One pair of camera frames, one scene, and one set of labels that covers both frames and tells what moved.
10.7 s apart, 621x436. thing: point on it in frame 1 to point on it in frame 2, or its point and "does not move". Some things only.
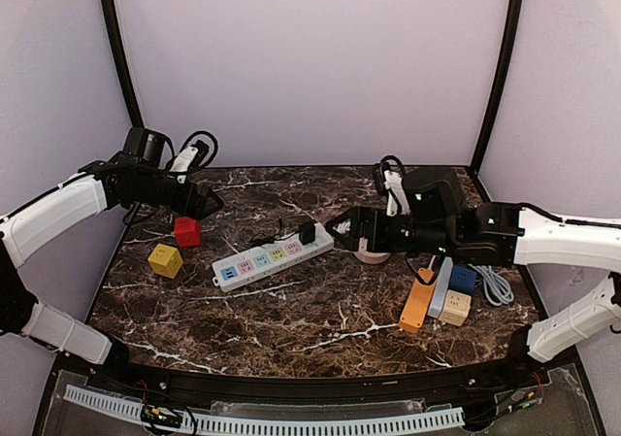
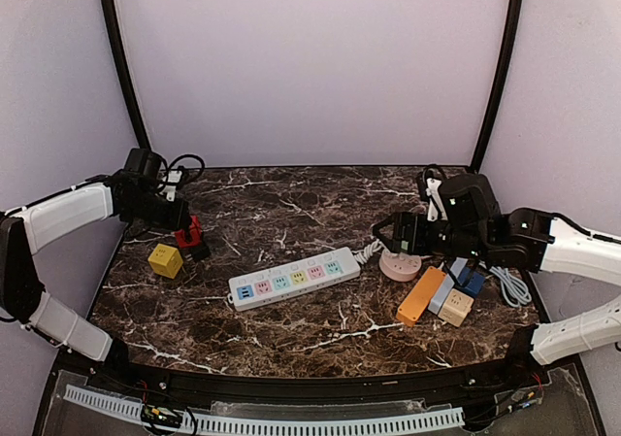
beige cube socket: (456, 308) does not move
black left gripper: (195, 200) to (180, 218)
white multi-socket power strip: (312, 240) to (293, 279)
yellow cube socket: (165, 260) does not move
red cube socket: (187, 232) does not move
